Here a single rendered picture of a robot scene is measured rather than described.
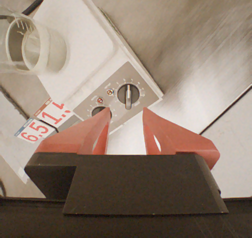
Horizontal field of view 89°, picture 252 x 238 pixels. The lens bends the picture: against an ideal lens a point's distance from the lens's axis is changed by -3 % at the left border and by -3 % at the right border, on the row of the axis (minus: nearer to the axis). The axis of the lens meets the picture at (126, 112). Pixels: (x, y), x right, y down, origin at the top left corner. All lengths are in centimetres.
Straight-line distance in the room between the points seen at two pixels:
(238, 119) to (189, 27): 15
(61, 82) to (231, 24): 25
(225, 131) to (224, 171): 7
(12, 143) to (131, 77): 42
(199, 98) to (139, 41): 13
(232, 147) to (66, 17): 30
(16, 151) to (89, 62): 39
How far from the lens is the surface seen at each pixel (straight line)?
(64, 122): 33
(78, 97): 21
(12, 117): 47
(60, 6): 22
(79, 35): 19
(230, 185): 30
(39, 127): 37
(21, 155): 50
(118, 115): 21
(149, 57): 24
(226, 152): 27
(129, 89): 17
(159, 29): 25
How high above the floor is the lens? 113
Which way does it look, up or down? 68 degrees down
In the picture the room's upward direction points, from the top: 118 degrees counter-clockwise
